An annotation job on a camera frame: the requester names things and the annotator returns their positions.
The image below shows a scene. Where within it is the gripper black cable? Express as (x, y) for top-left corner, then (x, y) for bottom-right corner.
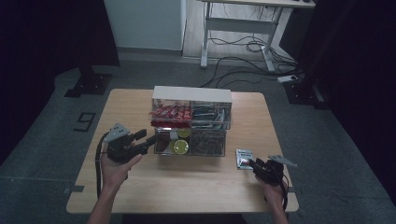
(94, 132), (110, 200)
(278, 173), (290, 211)

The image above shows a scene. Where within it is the pile of red packets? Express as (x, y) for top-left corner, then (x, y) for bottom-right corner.
(148, 105), (193, 128)

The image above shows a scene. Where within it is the tangle of black floor cables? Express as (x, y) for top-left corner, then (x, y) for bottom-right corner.
(199, 31), (301, 89)

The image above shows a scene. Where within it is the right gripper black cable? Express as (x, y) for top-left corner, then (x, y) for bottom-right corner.
(278, 173), (290, 211)

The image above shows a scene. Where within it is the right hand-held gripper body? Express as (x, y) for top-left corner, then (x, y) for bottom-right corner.
(255, 154), (298, 187)

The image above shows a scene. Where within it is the person's left hand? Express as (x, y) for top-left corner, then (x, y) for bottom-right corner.
(101, 152), (144, 193)

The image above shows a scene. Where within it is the white power strip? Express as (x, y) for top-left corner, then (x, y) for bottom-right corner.
(276, 74), (299, 84)

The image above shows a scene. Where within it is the pile of dark clips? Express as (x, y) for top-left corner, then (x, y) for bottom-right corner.
(190, 130), (225, 156)

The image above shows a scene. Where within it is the person's right hand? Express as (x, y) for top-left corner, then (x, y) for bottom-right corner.
(255, 175), (289, 203)

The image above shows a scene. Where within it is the pile of grey packets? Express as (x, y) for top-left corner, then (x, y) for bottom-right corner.
(191, 105), (231, 130)

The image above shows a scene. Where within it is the black stand with flat base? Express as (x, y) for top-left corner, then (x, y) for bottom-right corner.
(64, 63), (113, 99)
(283, 46), (332, 110)

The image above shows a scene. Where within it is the white-topped clear drawer organizer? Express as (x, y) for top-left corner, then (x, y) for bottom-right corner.
(148, 85), (233, 158)

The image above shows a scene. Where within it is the large yellow-green round lid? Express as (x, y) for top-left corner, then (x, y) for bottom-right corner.
(168, 139), (190, 155)

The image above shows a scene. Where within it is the white cabinet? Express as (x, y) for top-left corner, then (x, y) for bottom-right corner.
(103, 0), (188, 51)

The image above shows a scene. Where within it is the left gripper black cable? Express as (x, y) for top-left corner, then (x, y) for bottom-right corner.
(94, 132), (110, 200)

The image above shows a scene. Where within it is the grey blue-striped sachet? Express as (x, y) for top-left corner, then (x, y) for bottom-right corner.
(235, 148), (255, 171)

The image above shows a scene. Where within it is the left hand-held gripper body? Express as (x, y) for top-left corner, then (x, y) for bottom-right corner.
(103, 122), (148, 164)

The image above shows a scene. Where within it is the white metal-frame desk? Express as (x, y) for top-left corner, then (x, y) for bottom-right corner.
(199, 0), (317, 74)

